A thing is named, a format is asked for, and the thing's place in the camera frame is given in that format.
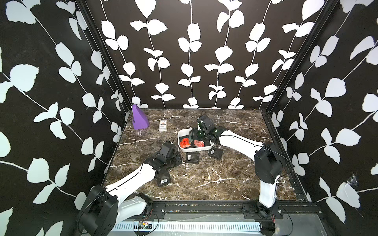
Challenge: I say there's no black tea bag under jasmine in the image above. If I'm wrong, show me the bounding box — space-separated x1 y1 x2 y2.
185 152 200 164

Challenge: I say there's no white plastic storage box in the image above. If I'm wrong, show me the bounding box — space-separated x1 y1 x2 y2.
177 128 215 152

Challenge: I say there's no purple wedge block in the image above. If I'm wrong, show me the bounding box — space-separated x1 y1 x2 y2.
132 104 149 130

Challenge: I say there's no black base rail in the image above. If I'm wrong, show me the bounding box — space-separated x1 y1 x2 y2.
137 200 321 221

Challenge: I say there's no black tea bag with barcode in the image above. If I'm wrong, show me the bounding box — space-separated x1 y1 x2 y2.
208 147 223 160

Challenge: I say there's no white perforated strip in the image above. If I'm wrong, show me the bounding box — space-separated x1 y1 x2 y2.
112 221 262 233

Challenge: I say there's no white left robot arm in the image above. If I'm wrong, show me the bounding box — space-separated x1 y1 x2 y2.
76 141 182 236

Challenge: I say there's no black tea bag gold print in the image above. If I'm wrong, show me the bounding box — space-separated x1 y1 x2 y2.
156 172 171 187

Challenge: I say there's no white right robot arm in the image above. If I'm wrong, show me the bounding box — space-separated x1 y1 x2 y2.
189 115 284 219

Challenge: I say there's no red label dark tea bag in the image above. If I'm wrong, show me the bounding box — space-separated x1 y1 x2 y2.
180 138 192 148

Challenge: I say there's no small white card box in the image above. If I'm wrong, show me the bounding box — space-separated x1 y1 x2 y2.
158 120 167 132

